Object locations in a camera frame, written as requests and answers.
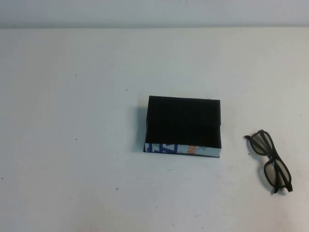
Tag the black glasses case printed front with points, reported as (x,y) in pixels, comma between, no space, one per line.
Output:
(183,120)

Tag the black framed glasses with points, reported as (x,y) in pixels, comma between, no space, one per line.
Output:
(274,160)

